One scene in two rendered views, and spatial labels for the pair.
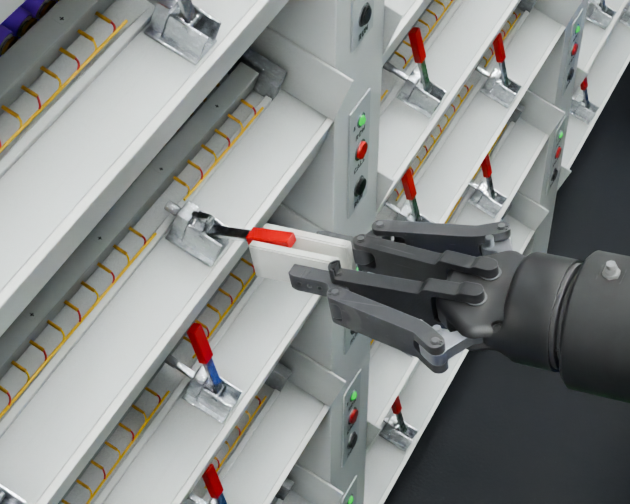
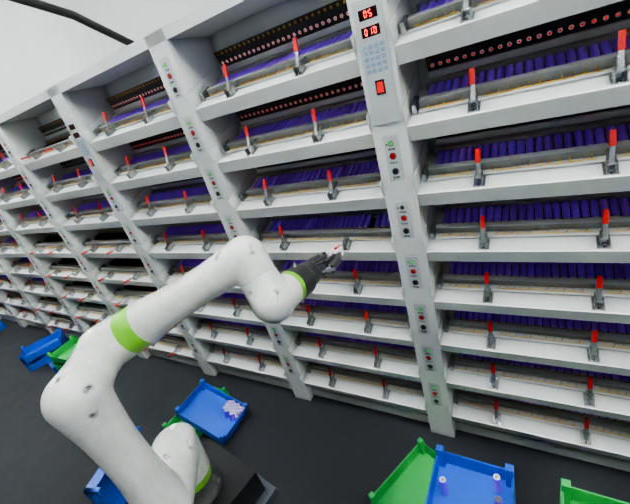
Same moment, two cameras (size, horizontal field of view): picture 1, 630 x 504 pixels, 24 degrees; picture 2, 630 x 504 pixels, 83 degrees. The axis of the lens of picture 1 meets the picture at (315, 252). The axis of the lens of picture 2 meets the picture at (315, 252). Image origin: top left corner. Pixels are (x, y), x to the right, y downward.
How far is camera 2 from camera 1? 1.34 m
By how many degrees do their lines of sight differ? 78
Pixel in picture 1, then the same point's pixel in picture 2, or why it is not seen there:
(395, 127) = (470, 295)
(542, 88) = not seen: outside the picture
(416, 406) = (514, 423)
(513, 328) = not seen: hidden behind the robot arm
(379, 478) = (476, 416)
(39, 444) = (297, 246)
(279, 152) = (378, 247)
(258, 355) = (373, 293)
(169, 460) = (342, 289)
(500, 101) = (588, 357)
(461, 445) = (537, 465)
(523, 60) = (628, 361)
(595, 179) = not seen: outside the picture
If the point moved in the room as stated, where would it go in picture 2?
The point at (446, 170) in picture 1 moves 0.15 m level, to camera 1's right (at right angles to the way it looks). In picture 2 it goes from (529, 347) to (557, 384)
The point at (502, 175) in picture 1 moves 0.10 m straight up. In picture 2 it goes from (615, 404) to (618, 381)
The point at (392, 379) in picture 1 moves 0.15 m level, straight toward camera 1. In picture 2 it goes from (476, 384) to (433, 388)
